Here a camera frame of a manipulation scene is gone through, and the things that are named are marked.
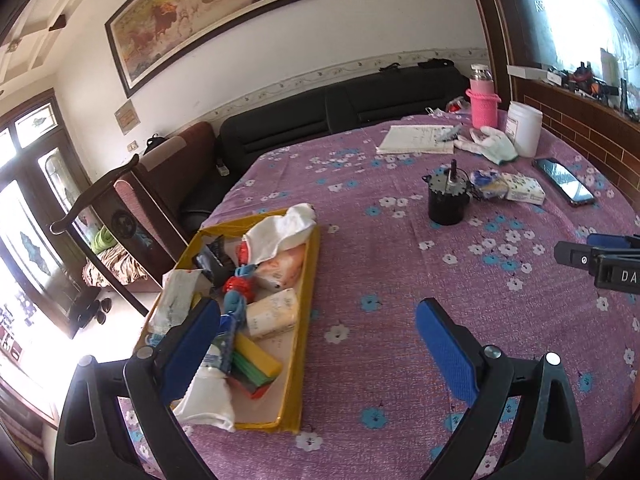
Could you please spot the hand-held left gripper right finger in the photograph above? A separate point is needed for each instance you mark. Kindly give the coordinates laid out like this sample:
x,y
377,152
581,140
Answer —
x,y
445,355

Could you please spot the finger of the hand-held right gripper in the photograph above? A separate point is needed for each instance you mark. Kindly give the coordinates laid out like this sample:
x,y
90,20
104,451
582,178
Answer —
x,y
572,254
615,240

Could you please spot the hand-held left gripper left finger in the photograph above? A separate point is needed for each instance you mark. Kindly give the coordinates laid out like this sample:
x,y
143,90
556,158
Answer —
x,y
192,340

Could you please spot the black snack packet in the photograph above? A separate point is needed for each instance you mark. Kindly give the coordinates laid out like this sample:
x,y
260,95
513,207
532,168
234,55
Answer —
x,y
210,262

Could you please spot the yellow cardboard box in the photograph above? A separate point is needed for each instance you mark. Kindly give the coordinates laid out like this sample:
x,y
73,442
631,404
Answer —
x,y
295,385

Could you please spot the beige soft packet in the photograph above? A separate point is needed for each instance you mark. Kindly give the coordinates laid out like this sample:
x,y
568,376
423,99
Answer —
x,y
272,312

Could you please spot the blue cloth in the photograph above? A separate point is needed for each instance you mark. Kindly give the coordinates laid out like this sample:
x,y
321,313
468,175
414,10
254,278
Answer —
x,y
232,307

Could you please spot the white and blue tube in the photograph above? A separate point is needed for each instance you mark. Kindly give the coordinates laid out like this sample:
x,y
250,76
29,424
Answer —
x,y
215,400

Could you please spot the multicoloured cloth pack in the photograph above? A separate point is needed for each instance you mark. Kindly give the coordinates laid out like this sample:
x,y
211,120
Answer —
x,y
257,360

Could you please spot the black smartphone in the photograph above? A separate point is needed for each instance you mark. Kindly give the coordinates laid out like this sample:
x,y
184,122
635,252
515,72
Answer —
x,y
565,180

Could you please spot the floral tissue pack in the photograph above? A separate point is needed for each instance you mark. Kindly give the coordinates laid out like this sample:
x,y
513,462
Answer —
x,y
522,189

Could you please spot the pair of black shoes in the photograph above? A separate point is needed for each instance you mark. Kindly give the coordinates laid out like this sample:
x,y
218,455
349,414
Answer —
x,y
95,310

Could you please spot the purple floral tablecloth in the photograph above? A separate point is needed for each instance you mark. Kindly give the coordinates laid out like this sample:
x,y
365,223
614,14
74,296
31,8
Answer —
x,y
400,260

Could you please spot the blue and yellow packet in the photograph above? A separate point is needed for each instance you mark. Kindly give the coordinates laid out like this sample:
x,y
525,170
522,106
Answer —
x,y
490,185

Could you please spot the brown patterned cushion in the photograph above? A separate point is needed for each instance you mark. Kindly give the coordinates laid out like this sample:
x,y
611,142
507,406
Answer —
x,y
112,267

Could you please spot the pink tissue packet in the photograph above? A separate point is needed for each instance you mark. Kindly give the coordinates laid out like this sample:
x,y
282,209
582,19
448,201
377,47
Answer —
x,y
285,265

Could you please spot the white plastic jar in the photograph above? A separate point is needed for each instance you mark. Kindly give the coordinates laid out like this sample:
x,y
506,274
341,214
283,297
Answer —
x,y
522,130

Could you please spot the green cloth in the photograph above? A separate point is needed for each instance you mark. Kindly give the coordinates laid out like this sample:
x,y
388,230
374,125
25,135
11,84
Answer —
x,y
102,240

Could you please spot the black cylindrical motor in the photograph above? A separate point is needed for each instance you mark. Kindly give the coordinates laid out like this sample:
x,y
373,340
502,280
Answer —
x,y
445,205

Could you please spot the white work gloves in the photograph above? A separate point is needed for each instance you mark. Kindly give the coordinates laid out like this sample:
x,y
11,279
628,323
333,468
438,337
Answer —
x,y
492,142

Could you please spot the white cloth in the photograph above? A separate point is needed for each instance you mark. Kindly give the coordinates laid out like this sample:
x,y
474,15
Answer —
x,y
280,232

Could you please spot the dark gadgets on sill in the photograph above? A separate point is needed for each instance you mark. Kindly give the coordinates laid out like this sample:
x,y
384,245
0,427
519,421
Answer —
x,y
587,80

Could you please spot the pink sleeved bottle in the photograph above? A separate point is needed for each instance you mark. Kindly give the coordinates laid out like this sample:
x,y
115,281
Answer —
x,y
482,107

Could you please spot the dark wooden chair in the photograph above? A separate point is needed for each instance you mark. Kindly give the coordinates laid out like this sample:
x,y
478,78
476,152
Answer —
x,y
95,195

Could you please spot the white remote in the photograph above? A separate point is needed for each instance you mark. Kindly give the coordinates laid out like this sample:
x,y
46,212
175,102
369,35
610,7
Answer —
x,y
221,166

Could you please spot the white long box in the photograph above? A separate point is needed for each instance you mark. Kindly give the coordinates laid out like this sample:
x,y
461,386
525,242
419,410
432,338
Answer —
x,y
535,72

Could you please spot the red small item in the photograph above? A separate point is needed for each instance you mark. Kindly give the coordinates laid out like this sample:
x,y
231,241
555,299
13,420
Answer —
x,y
457,105

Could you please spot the brown armchair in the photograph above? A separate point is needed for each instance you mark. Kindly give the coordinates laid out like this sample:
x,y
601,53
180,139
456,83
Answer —
x,y
190,145

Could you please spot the white notebook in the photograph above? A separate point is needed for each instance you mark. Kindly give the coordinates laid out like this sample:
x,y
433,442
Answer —
x,y
410,139

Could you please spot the black bag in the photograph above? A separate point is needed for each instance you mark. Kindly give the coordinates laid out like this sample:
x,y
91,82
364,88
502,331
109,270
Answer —
x,y
154,144

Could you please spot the wooden glass door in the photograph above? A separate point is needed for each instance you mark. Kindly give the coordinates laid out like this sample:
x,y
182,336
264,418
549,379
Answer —
x,y
30,185

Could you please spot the black sofa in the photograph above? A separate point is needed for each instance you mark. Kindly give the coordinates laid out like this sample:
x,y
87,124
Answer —
x,y
300,110

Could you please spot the framed horse painting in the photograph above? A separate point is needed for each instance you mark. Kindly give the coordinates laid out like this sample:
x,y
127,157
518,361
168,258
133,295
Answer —
x,y
200,10

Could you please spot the small wall plaque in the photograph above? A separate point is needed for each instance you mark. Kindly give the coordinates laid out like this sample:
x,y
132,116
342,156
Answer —
x,y
127,117

